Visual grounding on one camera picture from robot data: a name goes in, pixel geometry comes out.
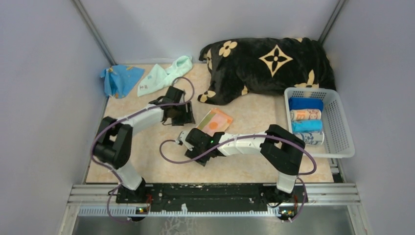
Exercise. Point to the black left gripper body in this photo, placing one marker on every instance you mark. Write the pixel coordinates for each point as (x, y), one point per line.
(180, 116)

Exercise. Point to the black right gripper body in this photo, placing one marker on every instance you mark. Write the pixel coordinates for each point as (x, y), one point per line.
(195, 152)

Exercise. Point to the orange polka dot towel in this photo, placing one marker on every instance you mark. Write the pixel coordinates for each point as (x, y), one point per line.
(215, 121)

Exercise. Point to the mint green towel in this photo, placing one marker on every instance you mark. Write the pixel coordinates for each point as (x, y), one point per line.
(159, 78)

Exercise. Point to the blue white patterned towel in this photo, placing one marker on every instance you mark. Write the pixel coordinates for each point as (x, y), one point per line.
(311, 138)

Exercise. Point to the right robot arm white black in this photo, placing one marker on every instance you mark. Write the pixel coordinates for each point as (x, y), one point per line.
(282, 149)

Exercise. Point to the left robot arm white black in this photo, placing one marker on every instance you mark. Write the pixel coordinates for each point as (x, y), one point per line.
(112, 145)

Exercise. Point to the light blue crumpled cloth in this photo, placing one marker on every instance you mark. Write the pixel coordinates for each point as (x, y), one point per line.
(119, 80)

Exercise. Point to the black beige flower blanket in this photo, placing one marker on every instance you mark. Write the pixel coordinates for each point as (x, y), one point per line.
(265, 66)

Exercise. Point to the cyan rolled towel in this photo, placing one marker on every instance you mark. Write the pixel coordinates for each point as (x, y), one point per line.
(307, 125)

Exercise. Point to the beige orange rolled towel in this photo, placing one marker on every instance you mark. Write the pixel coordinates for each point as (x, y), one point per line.
(305, 114)

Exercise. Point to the dark blue rolled towel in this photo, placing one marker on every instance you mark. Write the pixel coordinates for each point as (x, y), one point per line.
(299, 103)

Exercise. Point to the white plastic basket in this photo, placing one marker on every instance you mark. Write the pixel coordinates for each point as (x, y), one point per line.
(338, 142)

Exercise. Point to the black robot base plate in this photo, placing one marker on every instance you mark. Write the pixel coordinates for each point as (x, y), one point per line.
(243, 197)

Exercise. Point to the aluminium rail frame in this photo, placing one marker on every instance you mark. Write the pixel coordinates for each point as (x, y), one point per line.
(99, 200)

